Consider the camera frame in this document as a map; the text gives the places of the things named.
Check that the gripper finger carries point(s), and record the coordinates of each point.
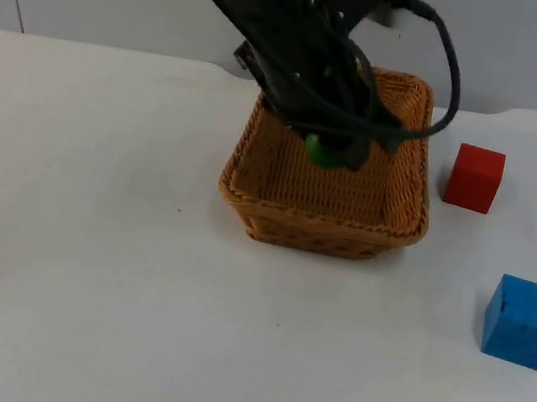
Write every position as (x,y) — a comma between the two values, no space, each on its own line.
(301,129)
(356,154)

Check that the red cube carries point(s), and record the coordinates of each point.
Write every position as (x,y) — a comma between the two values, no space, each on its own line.
(474,177)

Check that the green cylinder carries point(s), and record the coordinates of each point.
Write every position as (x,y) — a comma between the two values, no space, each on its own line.
(323,154)

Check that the brown wicker basket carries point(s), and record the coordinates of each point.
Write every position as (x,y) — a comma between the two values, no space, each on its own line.
(328,205)

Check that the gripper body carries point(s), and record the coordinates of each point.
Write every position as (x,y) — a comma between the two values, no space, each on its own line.
(335,77)

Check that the blue cube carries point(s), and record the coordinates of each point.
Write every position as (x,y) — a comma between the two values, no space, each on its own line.
(522,322)

